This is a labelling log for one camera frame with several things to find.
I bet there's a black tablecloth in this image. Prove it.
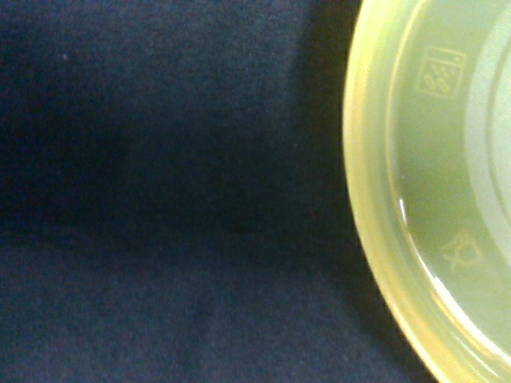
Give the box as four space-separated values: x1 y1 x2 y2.
1 1 433 382

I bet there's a yellow plastic plate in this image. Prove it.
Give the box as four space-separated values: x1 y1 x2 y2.
343 1 510 382

